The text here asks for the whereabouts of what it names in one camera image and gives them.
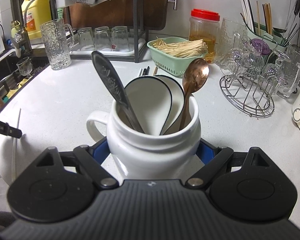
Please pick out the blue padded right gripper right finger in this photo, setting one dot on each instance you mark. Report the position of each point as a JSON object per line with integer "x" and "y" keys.
{"x": 206, "y": 151}

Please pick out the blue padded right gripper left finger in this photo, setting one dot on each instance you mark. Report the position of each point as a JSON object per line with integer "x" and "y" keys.
{"x": 99, "y": 151}

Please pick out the white ceramic jar with handle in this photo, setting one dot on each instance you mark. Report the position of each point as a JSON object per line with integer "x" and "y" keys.
{"x": 142, "y": 156}

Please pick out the white ceramic soup spoon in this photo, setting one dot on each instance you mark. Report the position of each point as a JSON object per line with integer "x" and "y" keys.
{"x": 151, "y": 100}
{"x": 178, "y": 98}

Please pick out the embossed stainless steel spoon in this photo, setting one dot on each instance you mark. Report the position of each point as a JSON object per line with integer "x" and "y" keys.
{"x": 113, "y": 84}

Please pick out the copper coloured small spoon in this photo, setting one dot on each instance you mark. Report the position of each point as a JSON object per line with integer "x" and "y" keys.
{"x": 193, "y": 80}

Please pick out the dark kitchen faucet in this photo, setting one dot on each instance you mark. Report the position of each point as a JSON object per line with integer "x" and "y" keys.
{"x": 20, "y": 40}

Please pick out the yellow cloth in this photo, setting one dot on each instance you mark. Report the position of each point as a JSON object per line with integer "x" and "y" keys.
{"x": 16, "y": 88}

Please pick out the stemmed glass in sink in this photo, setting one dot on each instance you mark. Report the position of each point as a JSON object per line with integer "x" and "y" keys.
{"x": 25, "y": 66}

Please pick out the green plastic basket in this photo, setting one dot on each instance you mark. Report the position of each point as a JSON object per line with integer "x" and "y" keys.
{"x": 173, "y": 65}

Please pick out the wooden chopstick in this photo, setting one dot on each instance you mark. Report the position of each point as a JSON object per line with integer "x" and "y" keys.
{"x": 155, "y": 71}

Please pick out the textured glass pitcher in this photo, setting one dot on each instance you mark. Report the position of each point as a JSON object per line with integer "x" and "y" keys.
{"x": 229, "y": 37}

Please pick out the bundle of dried noodles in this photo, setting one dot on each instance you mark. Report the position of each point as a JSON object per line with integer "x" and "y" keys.
{"x": 181, "y": 49}

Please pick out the tall textured glass mug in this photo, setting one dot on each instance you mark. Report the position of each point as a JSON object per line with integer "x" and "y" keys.
{"x": 58, "y": 38}

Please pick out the small upturned drinking glass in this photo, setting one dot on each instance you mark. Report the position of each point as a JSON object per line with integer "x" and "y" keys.
{"x": 86, "y": 40}

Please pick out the purple lid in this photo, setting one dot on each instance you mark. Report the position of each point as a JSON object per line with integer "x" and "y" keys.
{"x": 260, "y": 46}

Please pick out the chrome small faucet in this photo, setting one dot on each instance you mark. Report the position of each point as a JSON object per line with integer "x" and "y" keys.
{"x": 35, "y": 7}

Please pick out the textured glass mug right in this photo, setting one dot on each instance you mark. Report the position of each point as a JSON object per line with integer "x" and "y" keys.
{"x": 291, "y": 71}

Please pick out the yellow detergent jug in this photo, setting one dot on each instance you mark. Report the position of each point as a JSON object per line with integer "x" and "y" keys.
{"x": 36, "y": 12}

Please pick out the red lidded plastic jar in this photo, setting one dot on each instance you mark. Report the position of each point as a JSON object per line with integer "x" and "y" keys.
{"x": 204, "y": 24}

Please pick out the green utensil holder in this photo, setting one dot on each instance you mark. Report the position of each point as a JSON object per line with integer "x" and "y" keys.
{"x": 260, "y": 28}

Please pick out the green dish soap bottle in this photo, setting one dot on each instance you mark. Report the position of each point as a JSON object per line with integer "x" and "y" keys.
{"x": 60, "y": 12}

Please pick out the wooden cutting board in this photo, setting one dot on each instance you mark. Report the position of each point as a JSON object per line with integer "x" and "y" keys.
{"x": 119, "y": 12}

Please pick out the wire glass drying rack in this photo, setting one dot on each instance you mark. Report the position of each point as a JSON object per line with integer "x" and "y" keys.
{"x": 250, "y": 81}

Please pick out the black dish rack frame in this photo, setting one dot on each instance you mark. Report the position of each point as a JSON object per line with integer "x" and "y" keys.
{"x": 137, "y": 30}

